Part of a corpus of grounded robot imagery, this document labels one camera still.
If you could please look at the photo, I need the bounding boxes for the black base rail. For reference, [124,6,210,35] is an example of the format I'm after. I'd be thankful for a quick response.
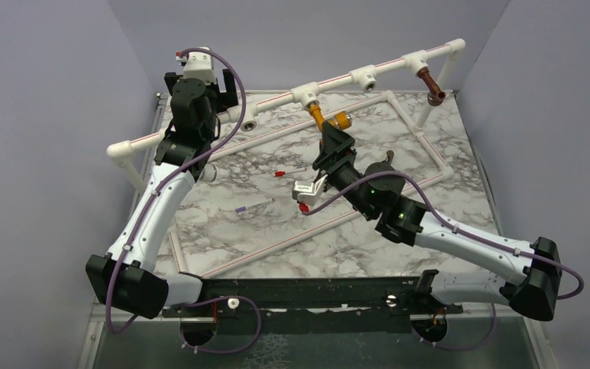
[161,273,463,335]

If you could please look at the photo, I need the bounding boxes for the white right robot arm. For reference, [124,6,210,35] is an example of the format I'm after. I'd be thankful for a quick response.
[313,122,562,321]

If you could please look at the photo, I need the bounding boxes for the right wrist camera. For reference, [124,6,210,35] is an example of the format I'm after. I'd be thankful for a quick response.
[291,175,327,213]

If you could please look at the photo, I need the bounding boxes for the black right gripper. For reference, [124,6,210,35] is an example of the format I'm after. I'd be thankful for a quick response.
[313,121,376,220]

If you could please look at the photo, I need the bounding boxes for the purple capped white stick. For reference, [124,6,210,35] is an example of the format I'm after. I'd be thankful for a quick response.
[234,198,274,214]

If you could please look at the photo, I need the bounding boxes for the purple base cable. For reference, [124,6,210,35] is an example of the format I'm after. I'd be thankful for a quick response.
[178,296,264,357]
[410,298,496,352]

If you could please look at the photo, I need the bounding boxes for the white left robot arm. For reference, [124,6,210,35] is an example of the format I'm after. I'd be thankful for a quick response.
[85,69,238,319]

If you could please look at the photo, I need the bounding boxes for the brown water faucet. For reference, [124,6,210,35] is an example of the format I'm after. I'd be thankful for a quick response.
[416,67,446,107]

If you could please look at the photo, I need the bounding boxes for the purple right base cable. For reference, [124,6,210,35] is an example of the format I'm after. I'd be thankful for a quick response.
[410,298,496,352]

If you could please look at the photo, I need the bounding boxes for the orange water faucet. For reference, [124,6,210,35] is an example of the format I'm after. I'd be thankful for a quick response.
[306,102,353,133]

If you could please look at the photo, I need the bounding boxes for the red capped white stick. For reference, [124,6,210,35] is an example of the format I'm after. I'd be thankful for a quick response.
[274,168,307,178]

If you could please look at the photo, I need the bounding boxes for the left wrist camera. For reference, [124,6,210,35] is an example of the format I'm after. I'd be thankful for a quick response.
[176,52,216,85]

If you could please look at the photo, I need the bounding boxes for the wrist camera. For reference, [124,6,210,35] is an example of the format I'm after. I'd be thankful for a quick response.
[176,52,216,85]
[291,175,327,213]

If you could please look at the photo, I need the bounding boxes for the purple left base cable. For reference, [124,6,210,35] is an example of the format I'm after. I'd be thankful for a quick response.
[178,296,264,357]

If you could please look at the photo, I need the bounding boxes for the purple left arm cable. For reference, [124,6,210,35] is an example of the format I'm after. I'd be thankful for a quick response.
[104,47,248,337]

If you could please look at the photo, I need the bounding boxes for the white PVC pipe frame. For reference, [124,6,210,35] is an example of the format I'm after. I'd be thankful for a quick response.
[104,38,466,278]

